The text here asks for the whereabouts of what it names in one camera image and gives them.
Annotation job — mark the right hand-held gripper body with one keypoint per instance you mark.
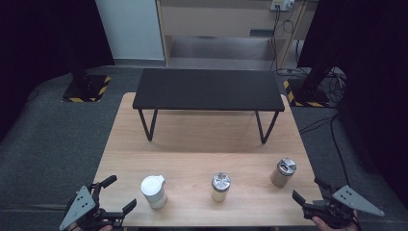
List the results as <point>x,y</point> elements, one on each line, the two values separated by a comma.
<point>352,199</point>

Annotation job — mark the black curtain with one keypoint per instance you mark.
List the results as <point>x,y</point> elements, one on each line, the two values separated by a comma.
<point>369,64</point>
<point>48,48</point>

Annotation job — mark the white-lid jar of white powder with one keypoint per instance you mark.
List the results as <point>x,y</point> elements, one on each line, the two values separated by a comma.
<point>154,192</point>

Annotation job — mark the white panel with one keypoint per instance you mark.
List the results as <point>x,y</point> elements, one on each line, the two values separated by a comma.
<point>131,29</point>

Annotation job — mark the black shelf with metal legs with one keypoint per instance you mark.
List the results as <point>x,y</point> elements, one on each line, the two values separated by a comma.
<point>205,89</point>

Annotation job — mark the white power strip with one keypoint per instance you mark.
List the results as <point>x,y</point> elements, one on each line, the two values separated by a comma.
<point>282,4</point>

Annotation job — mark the person's left hand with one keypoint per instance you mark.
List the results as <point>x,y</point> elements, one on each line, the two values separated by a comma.
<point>106,228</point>

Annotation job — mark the person's right hand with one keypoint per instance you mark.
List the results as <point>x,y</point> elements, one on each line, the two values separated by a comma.
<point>322,225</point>

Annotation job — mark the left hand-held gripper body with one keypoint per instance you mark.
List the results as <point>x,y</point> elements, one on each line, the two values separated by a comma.
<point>78,205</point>

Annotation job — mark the black stand with striped base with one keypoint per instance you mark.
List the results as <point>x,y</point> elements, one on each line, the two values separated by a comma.
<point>308,93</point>
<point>86,88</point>

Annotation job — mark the silver-lid jar of yellow powder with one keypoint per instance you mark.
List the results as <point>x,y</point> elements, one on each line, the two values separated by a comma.
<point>220,189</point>

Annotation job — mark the silver-lid jar of brown powder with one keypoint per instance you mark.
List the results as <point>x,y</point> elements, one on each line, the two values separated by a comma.
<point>280,176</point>

